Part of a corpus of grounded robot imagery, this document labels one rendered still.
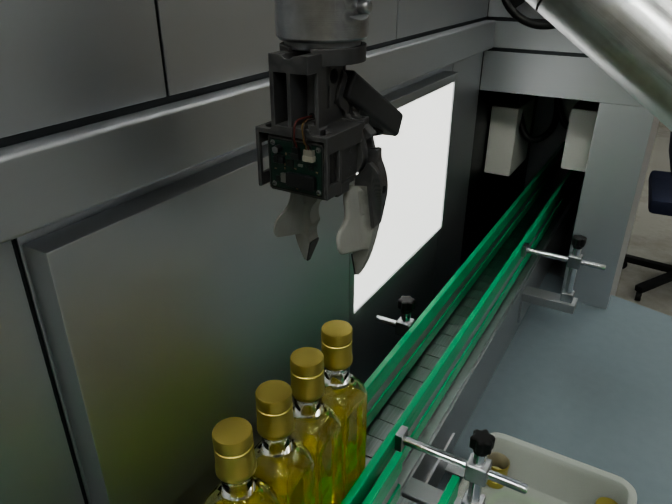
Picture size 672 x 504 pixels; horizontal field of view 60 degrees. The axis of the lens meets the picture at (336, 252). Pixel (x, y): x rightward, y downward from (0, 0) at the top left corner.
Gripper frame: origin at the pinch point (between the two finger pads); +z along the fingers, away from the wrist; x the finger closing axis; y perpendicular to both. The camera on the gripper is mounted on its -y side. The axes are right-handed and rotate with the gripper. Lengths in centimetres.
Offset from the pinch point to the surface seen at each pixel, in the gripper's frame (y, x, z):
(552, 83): -93, 0, -2
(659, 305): -245, 37, 125
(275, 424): 12.9, 1.4, 11.7
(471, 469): -7.6, 14.6, 28.9
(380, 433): -15.1, -1.3, 37.3
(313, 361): 6.1, 1.1, 9.2
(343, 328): -0.4, 0.7, 9.1
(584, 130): -103, 7, 10
